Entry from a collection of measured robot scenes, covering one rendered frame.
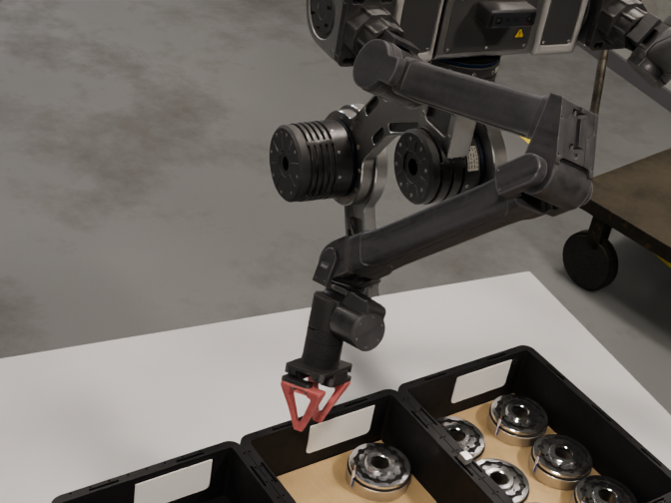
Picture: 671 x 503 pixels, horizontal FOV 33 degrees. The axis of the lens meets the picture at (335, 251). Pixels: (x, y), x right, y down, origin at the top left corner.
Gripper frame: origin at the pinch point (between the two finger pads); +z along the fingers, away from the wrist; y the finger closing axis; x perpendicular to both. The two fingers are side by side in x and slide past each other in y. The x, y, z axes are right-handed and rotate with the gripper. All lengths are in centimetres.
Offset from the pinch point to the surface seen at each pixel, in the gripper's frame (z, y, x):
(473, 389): -1.5, 37.8, -12.8
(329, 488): 12.8, 8.6, -1.8
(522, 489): 7.9, 24.2, -28.4
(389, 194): -4, 245, 97
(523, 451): 5.8, 36.2, -24.3
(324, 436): 5.5, 10.3, 1.5
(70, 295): 35, 125, 143
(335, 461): 10.4, 14.0, 0.3
